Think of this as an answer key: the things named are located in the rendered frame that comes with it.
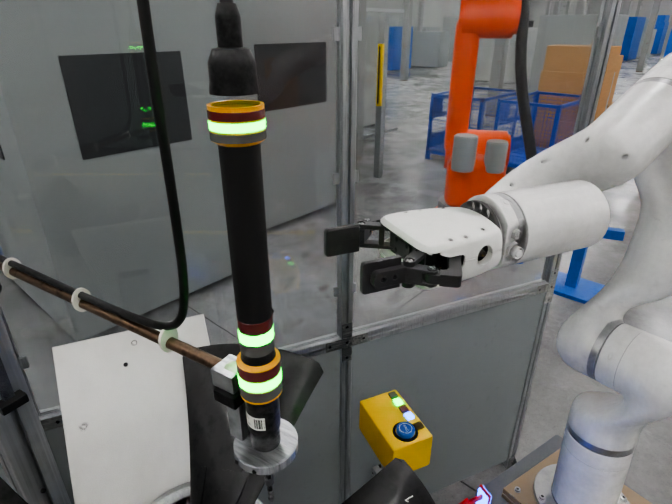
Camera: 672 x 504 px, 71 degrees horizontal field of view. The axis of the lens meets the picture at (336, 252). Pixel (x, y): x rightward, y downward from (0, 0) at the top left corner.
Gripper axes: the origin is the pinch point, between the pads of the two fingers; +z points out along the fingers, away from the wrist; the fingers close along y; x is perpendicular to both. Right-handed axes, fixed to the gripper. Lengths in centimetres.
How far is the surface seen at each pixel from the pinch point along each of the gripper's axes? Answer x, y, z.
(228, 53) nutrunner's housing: 18.8, -1.9, 10.9
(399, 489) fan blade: -45.5, 5.0, -11.7
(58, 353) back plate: -31, 42, 36
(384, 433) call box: -59, 27, -22
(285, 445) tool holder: -20.1, -1.8, 8.4
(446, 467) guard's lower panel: -147, 71, -82
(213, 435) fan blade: -32.5, 15.0, 14.3
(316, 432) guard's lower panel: -102, 71, -23
